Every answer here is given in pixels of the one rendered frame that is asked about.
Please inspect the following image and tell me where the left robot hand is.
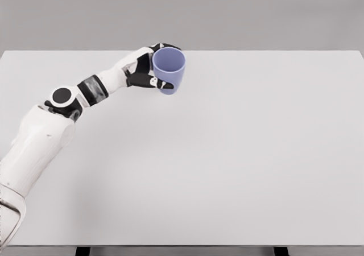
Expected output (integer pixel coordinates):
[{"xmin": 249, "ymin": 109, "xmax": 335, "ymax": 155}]
[{"xmin": 119, "ymin": 42, "xmax": 182, "ymax": 90}]

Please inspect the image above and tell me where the blue plastic cup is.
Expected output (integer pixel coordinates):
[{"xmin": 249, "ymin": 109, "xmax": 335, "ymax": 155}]
[{"xmin": 152, "ymin": 47, "xmax": 187, "ymax": 96}]

